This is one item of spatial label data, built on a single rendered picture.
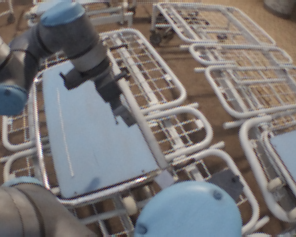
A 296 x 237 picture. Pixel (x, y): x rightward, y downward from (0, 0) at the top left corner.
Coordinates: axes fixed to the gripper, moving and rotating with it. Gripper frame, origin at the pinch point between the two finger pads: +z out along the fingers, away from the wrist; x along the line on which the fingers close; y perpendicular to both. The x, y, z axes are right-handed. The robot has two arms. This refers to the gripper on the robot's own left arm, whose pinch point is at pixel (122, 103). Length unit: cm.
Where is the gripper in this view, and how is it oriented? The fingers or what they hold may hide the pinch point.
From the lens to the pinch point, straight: 65.8
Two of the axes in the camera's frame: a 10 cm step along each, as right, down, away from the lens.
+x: -3.4, -6.6, 6.7
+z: 3.6, 5.7, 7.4
